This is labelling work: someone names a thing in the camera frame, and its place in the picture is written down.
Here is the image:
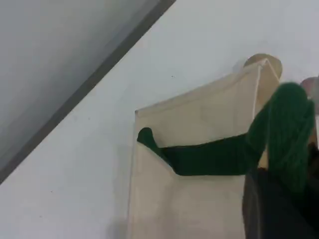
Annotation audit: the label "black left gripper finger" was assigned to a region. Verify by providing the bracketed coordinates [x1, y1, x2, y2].
[307, 141, 319, 195]
[243, 167, 319, 239]

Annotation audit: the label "pink peach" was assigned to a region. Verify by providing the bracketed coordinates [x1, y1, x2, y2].
[300, 76, 319, 99]

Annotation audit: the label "white canvas bag green handles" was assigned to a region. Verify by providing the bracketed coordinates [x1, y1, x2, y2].
[127, 58, 319, 239]

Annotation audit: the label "beige round bun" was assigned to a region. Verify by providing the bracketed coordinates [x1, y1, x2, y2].
[243, 53, 284, 82]

